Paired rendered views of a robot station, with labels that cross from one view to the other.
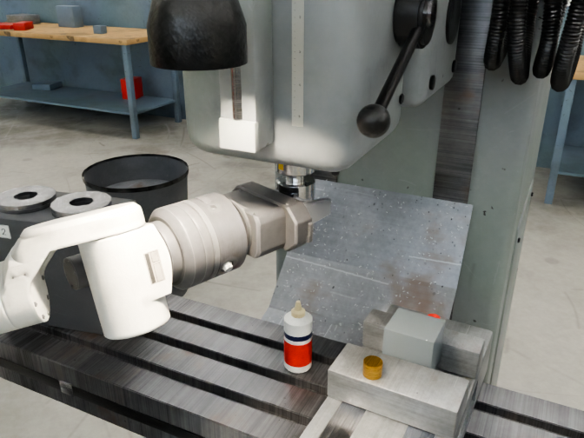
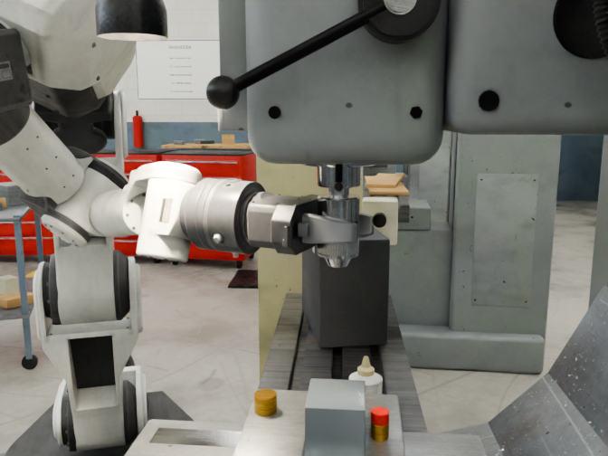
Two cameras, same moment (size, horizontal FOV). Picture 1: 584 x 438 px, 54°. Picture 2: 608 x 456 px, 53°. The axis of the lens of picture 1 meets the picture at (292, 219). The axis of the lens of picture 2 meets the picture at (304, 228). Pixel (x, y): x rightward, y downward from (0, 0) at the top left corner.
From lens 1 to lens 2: 0.72 m
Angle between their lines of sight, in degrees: 65
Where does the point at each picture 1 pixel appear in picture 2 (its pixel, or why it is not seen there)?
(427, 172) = not seen: outside the picture
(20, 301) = (120, 208)
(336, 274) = (563, 420)
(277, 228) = (267, 223)
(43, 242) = (135, 174)
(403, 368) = (289, 426)
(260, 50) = (228, 41)
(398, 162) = not seen: outside the picture
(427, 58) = (466, 64)
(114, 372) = (277, 362)
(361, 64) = (266, 47)
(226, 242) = (214, 213)
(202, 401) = not seen: hidden behind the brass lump
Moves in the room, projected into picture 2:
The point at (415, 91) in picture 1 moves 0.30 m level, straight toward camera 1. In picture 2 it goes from (453, 109) to (106, 109)
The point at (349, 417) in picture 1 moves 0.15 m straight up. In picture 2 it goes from (232, 440) to (229, 297)
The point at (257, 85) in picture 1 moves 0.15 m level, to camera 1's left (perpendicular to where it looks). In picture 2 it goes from (223, 71) to (192, 78)
